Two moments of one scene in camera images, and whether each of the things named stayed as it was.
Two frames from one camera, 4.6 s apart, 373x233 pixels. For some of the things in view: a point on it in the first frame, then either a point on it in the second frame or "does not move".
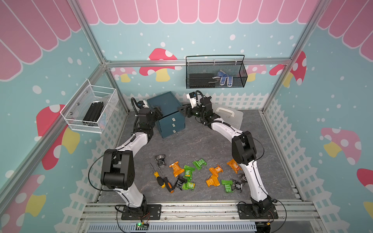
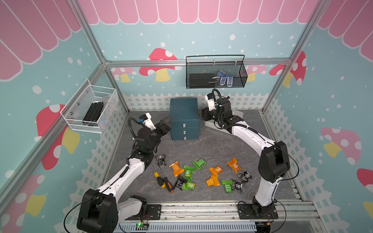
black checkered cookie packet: x=242 y=176 does not move
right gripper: x=187 y=109 to x=204 y=110
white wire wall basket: x=89 y=109 does not move
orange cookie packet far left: x=177 y=169 does not move
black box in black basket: x=201 y=80 does not move
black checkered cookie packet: x=237 y=185 does not move
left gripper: x=158 y=113 to x=159 y=126
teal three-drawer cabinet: x=173 y=119 to x=184 y=118
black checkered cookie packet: x=180 y=180 does not move
